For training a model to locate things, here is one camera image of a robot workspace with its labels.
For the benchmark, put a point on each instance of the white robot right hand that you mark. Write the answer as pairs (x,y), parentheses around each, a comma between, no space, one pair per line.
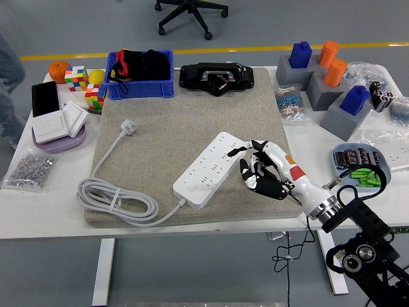
(297,182)

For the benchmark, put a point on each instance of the white power strip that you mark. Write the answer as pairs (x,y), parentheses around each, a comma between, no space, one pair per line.
(204,172)

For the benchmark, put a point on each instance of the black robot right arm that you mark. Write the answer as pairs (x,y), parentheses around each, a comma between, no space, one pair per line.
(361,220)

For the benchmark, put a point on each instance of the light blue plate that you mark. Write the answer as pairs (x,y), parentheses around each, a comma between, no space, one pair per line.
(346,184)

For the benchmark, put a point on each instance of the dark capacitor pile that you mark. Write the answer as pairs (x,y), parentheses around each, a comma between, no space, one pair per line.
(354,156)

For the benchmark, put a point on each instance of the white table leg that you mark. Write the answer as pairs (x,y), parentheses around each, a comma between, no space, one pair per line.
(322,240)
(103,272)

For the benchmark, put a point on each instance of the green component pile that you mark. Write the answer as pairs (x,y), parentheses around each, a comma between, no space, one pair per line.
(364,179)

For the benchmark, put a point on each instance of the grey block holder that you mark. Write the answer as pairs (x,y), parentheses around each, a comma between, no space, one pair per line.
(319,96)
(338,123)
(284,75)

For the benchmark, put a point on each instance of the bag of taped resistors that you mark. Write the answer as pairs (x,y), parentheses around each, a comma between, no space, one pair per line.
(289,104)

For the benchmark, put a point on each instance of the blue square peg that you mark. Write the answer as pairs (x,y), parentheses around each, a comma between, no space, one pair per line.
(300,56)
(354,100)

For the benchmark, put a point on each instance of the bagged white socket panel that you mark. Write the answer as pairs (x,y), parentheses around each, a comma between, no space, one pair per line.
(396,156)

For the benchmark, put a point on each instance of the black table control panel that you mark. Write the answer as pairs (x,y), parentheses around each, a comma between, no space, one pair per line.
(401,230)

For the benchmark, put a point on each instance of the orange cylinder peg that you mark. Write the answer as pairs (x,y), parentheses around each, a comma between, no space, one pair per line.
(335,73)
(329,52)

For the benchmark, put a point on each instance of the black capacitor bundle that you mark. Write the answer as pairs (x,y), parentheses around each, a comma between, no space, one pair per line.
(381,97)

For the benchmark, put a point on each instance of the bag of blue resistors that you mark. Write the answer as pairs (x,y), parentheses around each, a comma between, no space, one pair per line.
(401,112)

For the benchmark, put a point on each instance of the clear plastic bag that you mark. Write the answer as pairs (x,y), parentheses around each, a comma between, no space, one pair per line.
(361,73)

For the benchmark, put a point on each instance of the grey-brown mat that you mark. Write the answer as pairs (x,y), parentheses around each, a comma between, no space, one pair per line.
(179,121)

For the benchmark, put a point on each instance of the black device housing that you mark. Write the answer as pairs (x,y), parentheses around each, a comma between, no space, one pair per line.
(191,78)

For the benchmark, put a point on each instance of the blue plastic bin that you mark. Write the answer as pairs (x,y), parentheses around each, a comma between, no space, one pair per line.
(140,89)

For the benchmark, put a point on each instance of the black red cloth bundle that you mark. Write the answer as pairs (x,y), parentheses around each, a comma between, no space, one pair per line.
(153,67)

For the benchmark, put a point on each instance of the small dark tool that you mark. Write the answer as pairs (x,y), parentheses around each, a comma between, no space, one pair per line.
(94,111)

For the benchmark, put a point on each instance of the colourful puzzle cube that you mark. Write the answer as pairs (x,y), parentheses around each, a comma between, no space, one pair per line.
(94,97)
(76,78)

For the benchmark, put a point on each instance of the yellow lemon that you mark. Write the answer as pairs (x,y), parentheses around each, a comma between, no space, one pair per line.
(96,76)

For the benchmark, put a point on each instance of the purple plate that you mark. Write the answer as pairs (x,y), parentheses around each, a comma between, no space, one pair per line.
(60,146)

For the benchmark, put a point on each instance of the orange fruit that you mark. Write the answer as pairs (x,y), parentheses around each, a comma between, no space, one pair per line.
(57,72)

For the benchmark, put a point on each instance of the black smartphone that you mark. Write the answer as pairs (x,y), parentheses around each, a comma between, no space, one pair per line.
(44,99)

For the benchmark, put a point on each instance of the bag of metal nuts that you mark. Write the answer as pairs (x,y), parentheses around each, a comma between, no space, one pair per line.
(28,169)

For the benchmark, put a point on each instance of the silver metal bracket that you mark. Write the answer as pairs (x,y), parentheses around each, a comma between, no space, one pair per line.
(270,235)

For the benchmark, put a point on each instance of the small white wall switch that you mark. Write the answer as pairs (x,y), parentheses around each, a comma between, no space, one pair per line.
(75,116)

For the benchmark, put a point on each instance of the large white wall switch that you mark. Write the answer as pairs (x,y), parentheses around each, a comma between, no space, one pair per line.
(49,126)

